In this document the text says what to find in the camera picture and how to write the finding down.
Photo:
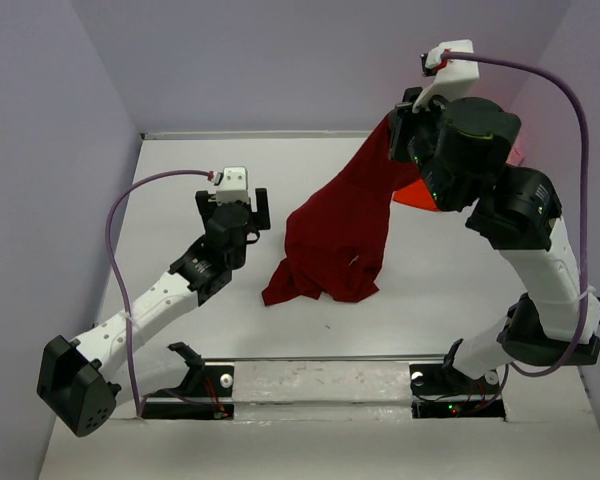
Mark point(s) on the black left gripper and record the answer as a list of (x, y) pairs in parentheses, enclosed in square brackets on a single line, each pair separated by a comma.
[(262, 220)]

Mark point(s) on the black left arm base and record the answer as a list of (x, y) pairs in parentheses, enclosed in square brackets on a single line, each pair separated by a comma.
[(205, 393)]

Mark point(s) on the dark red t shirt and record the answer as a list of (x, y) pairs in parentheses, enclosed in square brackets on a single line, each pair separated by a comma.
[(335, 242)]

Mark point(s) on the white rail at table edge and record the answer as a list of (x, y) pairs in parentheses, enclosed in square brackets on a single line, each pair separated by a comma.
[(252, 134)]

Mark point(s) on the pink t shirt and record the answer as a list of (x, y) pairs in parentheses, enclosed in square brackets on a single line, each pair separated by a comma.
[(516, 155)]

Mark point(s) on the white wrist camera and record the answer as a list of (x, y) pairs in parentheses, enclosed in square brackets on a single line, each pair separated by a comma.
[(452, 79), (232, 186)]

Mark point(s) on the orange t shirt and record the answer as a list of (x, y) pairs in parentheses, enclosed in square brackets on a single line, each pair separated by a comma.
[(416, 195)]

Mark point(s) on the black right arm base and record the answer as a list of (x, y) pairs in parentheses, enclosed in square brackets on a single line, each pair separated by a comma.
[(439, 393)]

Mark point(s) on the white front board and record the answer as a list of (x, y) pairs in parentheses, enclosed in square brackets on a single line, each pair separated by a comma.
[(549, 432)]

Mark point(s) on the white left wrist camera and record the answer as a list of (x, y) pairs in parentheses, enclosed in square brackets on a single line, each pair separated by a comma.
[(232, 186)]

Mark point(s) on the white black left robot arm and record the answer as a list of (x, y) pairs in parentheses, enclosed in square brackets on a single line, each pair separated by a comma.
[(77, 377)]

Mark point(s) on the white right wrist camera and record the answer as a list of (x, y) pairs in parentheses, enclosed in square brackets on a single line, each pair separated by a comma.
[(452, 79)]

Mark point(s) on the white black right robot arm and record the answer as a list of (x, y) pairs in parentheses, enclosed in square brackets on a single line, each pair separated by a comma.
[(556, 318)]

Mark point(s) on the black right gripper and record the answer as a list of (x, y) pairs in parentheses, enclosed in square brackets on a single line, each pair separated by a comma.
[(406, 120)]

